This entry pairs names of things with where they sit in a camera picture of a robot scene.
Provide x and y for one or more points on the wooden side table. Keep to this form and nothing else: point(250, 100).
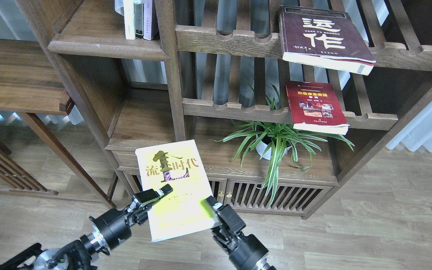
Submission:
point(30, 86)

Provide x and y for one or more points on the wooden bookshelf unit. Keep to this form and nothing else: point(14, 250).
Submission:
point(210, 66)

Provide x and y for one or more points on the dark maroon large book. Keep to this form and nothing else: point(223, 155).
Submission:
point(323, 38)

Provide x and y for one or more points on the dark grey upright book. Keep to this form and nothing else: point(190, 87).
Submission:
point(138, 18)

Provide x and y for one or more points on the green spider plant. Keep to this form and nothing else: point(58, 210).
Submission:
point(275, 140)

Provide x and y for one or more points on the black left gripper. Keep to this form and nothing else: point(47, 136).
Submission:
point(114, 226)

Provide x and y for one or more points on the yellow green book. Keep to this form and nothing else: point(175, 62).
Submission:
point(183, 211)

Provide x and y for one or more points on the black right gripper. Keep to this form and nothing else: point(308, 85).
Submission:
point(246, 252)

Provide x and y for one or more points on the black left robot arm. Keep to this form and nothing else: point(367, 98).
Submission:
point(73, 256)

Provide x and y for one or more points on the red paperback book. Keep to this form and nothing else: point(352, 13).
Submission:
point(315, 107)

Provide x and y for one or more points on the lilac upright book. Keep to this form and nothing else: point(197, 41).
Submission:
point(150, 20)

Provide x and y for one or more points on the white upright book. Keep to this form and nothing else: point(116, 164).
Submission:
point(129, 24)

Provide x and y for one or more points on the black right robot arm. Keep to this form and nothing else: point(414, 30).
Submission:
point(246, 252)

